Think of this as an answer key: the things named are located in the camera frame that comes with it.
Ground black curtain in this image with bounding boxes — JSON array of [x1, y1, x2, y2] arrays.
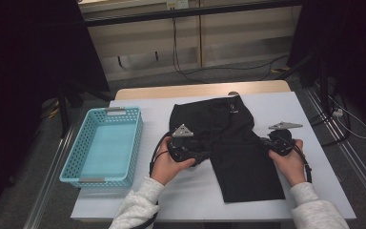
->
[[0, 0, 111, 220], [287, 0, 366, 135]]

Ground right hand-held gripper black cable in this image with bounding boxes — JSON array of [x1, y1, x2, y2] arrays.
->
[[290, 139, 313, 184]]

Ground black pants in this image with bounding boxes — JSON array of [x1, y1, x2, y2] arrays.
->
[[169, 95, 286, 204]]

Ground left hand-held gripper black cable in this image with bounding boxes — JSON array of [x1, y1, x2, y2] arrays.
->
[[132, 132, 173, 229]]

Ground bundle of black cables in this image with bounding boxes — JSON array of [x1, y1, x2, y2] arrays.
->
[[309, 92, 352, 147]]

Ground black metal stand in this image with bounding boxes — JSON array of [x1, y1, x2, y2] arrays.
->
[[274, 51, 332, 113], [56, 80, 115, 139]]

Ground hand-held gripper black cable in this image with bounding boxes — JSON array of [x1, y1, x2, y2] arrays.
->
[[132, 132, 173, 229], [290, 139, 313, 184]]

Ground light blue plastic basket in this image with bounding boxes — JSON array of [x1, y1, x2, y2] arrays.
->
[[59, 106, 144, 189]]

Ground white table cover board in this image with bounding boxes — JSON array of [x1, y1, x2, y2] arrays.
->
[[71, 91, 357, 222]]

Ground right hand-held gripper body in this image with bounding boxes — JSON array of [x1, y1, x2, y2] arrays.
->
[[268, 121, 304, 156]]

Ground light wooden table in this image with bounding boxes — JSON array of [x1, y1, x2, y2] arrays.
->
[[113, 79, 292, 101]]

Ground person's left hand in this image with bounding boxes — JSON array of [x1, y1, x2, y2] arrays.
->
[[151, 136, 196, 186]]

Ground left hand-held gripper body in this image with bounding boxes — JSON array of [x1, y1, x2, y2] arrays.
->
[[168, 123, 199, 163]]

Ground thin black floor cable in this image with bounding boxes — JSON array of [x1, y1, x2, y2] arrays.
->
[[182, 54, 290, 77]]

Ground aluminium floor rail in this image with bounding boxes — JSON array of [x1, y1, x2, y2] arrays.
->
[[304, 87, 366, 209], [23, 125, 77, 229]]

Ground white looped cable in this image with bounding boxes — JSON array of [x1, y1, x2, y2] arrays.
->
[[327, 94, 366, 140]]

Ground white wall socket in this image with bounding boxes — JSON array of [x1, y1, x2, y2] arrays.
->
[[166, 0, 190, 10]]

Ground yellow strip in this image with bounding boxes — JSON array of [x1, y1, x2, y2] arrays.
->
[[270, 65, 291, 74], [41, 99, 61, 119]]

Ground black hanging wall cable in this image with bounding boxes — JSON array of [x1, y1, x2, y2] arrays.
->
[[171, 17, 211, 85]]

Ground person's right hand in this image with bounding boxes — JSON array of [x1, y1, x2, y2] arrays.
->
[[268, 139, 308, 188]]

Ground black horizontal metal bar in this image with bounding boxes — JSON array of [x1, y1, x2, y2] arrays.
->
[[83, 0, 303, 28]]

